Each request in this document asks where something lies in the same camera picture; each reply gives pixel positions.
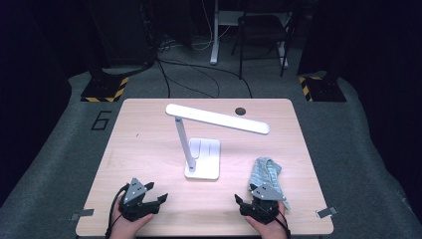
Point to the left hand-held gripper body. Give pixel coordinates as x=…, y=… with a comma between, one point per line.
x=132, y=192

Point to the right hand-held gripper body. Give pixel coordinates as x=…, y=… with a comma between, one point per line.
x=262, y=207

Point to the light blue striped cloth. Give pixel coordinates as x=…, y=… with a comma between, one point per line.
x=265, y=169

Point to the white desk lamp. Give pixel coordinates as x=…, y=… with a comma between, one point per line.
x=215, y=118

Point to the person's right hand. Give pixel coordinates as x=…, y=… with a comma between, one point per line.
x=270, y=230

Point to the person's left hand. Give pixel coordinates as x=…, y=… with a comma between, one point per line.
x=124, y=229

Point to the grey metal tab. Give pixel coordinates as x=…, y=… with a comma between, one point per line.
x=326, y=212
x=82, y=214

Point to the dark round table grommet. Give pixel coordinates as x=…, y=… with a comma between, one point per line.
x=240, y=111

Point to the black stand base striped tape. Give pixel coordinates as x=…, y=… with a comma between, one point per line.
x=103, y=88
x=325, y=89

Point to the black curtain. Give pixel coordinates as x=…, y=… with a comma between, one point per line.
x=381, y=66
x=26, y=83

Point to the dark cabinet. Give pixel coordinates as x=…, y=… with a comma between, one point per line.
x=122, y=33

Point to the black folding chair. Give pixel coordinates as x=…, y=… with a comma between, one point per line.
x=262, y=30

